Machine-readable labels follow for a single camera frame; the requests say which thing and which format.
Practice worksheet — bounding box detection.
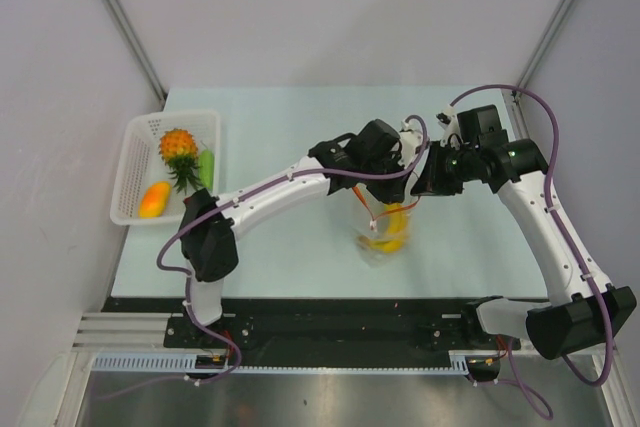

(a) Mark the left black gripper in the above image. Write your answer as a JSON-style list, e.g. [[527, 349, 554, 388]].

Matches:
[[360, 149, 414, 206]]

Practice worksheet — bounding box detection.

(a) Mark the orange fake pineapple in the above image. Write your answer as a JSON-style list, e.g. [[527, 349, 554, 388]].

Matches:
[[158, 128, 202, 192]]

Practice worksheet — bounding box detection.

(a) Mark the yellow fake banana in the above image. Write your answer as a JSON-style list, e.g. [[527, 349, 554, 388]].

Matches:
[[356, 203, 416, 254]]

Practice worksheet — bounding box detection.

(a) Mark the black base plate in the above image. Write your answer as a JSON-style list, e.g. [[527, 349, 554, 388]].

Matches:
[[103, 297, 508, 369]]

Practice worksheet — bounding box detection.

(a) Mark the white slotted cable duct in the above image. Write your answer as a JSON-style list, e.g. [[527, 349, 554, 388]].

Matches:
[[92, 350, 474, 376]]

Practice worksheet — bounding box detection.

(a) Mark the aluminium frame post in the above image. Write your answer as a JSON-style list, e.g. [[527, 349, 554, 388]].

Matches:
[[101, 0, 168, 106], [516, 0, 579, 88]]

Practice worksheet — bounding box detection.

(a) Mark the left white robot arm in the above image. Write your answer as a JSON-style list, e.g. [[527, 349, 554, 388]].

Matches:
[[180, 119, 425, 347]]

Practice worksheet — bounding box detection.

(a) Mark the right aluminium frame post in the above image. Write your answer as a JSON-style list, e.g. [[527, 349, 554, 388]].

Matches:
[[516, 0, 579, 88]]

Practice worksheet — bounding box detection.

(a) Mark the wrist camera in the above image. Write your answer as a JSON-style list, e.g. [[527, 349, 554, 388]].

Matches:
[[436, 105, 509, 148], [399, 119, 428, 167]]

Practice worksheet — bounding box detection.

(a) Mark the left aluminium frame post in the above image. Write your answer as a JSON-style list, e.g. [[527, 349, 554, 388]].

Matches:
[[101, 0, 168, 106]]

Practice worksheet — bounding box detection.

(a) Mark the orange fake mango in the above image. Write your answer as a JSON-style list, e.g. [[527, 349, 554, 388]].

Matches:
[[138, 181, 171, 218]]

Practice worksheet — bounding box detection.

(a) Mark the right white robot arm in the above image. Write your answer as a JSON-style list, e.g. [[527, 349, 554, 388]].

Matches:
[[411, 105, 637, 360]]

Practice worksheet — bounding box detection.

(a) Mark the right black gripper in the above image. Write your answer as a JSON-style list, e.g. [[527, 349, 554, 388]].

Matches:
[[411, 140, 479, 197]]

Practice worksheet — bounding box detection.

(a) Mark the clear zip top bag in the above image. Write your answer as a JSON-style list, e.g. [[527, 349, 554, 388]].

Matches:
[[349, 184, 419, 268]]

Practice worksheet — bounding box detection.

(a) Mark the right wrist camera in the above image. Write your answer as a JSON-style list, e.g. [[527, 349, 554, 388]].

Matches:
[[436, 105, 509, 148]]

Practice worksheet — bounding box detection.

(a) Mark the white plastic basket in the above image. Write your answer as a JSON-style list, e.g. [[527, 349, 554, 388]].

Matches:
[[110, 109, 221, 226]]

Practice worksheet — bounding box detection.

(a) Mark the green fake pepper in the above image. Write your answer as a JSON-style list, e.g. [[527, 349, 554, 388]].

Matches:
[[198, 144, 215, 191]]

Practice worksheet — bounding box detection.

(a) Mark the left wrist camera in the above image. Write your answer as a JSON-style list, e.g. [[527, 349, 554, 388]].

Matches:
[[399, 119, 428, 167]]

